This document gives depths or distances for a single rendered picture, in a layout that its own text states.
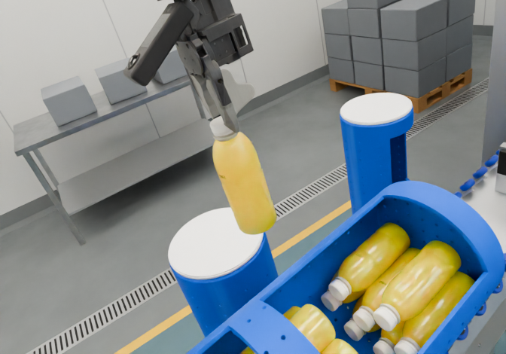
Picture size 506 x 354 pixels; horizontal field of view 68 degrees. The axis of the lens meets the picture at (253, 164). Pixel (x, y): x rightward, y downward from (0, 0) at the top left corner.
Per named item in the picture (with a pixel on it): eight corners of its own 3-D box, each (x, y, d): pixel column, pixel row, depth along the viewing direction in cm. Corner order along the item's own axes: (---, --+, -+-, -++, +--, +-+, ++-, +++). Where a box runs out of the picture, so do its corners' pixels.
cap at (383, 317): (386, 304, 65) (380, 311, 64) (402, 324, 64) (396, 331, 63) (375, 306, 68) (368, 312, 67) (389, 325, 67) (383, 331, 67)
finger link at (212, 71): (236, 102, 50) (206, 38, 47) (227, 107, 50) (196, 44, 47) (224, 102, 54) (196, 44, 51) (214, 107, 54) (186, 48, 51)
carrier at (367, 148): (361, 283, 188) (422, 281, 181) (341, 130, 144) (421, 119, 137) (355, 242, 211) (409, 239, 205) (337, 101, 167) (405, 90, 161)
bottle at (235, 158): (257, 205, 70) (226, 117, 61) (285, 215, 65) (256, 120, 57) (231, 229, 66) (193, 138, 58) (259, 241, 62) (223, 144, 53)
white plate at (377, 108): (342, 127, 143) (342, 129, 144) (419, 116, 137) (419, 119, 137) (338, 99, 166) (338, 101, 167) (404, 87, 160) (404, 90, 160)
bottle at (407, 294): (443, 235, 72) (385, 297, 64) (470, 265, 70) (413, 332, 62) (420, 243, 78) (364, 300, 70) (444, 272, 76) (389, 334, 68)
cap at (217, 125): (226, 123, 60) (222, 113, 59) (242, 126, 57) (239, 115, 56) (208, 135, 57) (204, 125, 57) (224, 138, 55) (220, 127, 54)
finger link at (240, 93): (271, 117, 54) (245, 58, 51) (238, 138, 53) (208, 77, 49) (261, 117, 57) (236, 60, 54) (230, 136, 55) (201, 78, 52)
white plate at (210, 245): (282, 230, 102) (284, 233, 103) (225, 196, 123) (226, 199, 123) (200, 295, 90) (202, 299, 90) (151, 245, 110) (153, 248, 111)
